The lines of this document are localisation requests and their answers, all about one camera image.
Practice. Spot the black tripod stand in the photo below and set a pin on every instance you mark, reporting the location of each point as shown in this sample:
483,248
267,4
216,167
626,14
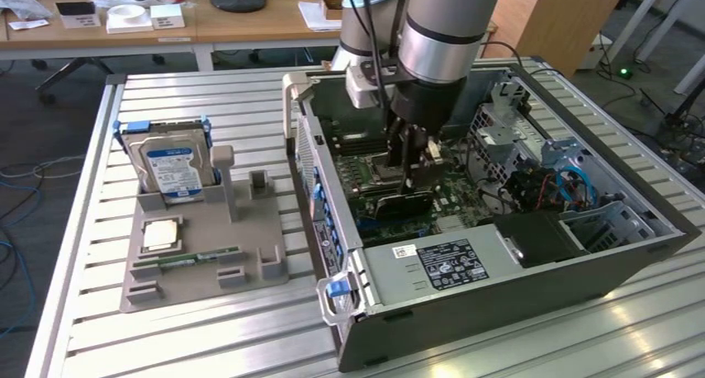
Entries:
680,118

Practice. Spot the black chair base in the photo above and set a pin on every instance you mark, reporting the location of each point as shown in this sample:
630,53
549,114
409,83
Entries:
60,74

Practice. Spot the plain white box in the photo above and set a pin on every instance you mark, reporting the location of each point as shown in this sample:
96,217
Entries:
164,15

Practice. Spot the green motherboard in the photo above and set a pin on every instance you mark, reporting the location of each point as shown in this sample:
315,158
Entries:
457,196

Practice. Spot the wooden cabinet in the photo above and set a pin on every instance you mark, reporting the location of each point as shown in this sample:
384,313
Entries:
561,23

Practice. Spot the clear plastic bag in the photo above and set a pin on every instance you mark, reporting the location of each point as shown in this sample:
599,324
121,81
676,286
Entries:
21,2

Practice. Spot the white paper stack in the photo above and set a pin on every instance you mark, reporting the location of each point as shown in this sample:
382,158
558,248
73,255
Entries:
319,19

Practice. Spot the black graphics card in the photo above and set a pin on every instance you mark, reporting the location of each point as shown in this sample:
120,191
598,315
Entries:
404,206

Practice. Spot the white device with red dot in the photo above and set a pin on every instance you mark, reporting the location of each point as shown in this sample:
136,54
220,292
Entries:
599,52

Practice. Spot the CPU socket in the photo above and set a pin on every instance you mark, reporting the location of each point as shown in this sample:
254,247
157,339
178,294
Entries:
379,167

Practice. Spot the white paper card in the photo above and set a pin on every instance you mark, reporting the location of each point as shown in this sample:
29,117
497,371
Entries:
27,24

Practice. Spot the blue case latch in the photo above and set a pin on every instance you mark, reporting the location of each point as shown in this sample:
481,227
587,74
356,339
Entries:
336,290

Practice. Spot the silver chipset heat sink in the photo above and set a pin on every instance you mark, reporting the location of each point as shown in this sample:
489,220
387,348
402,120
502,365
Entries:
449,224

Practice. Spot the green RAM stick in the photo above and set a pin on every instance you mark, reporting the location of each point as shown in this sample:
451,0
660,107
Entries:
187,258

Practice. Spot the blue expansion slot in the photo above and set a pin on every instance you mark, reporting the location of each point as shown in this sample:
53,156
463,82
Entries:
366,223

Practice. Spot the grey open PC case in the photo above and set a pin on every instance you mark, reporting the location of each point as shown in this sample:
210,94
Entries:
495,312

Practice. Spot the slanted metal disk bay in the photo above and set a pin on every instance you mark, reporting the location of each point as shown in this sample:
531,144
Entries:
611,225

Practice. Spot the white box with black top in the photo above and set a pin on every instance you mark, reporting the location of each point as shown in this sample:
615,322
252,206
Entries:
79,21

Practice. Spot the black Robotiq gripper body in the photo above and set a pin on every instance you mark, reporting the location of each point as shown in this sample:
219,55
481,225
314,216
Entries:
426,103

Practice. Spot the grey power supply unit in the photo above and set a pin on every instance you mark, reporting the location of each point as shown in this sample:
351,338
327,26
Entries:
396,279

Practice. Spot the hard disk with blue carrier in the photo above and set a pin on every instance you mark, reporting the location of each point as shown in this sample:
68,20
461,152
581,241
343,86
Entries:
171,167

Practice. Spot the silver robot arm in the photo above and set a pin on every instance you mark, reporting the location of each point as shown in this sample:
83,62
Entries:
441,23

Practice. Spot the device with green light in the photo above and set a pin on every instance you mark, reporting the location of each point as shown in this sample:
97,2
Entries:
625,72

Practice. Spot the silver CPU chip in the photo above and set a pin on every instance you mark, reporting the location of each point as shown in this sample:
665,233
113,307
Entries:
160,233

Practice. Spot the grey parts rack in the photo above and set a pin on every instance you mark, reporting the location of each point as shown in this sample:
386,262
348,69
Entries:
247,229

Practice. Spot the perforated metal disk bay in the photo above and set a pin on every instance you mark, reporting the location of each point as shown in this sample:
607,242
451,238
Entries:
490,122

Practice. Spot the white tape roll on box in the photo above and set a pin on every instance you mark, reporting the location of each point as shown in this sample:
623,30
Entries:
129,23

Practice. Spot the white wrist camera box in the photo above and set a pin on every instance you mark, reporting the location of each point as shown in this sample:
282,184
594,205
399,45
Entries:
363,93

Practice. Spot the white table frame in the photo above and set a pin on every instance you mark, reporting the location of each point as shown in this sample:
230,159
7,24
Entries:
668,23

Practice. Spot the black power connector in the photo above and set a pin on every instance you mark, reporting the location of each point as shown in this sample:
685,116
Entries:
523,192

